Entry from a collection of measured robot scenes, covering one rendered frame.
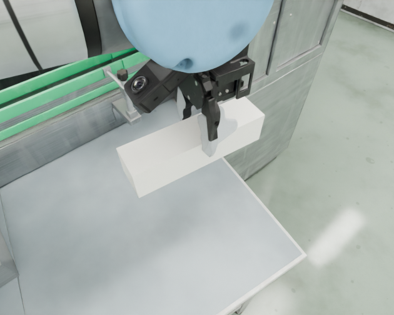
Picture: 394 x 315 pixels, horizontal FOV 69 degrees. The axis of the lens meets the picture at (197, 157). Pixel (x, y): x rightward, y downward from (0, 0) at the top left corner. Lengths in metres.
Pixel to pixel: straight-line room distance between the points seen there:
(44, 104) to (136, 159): 0.49
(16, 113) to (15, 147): 0.10
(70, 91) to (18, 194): 0.32
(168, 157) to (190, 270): 0.37
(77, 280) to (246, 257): 0.40
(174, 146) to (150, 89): 0.12
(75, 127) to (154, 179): 0.52
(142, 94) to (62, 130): 0.59
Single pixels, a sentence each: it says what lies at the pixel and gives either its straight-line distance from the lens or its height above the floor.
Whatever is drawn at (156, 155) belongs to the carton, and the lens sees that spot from 0.43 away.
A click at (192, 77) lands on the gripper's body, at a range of 0.37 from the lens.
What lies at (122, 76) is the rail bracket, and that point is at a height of 1.00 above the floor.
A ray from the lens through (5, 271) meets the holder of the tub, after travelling 0.79.
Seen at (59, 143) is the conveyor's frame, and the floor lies 0.80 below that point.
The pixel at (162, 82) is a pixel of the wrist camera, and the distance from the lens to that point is 0.34.
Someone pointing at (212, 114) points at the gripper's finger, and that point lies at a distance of 0.38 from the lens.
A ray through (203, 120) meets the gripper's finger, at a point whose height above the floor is 1.16.
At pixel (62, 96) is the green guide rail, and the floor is 0.93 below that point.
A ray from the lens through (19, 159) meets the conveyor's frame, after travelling 0.93.
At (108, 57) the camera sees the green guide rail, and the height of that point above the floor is 0.94.
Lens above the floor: 1.44
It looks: 52 degrees down
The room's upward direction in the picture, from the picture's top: straight up
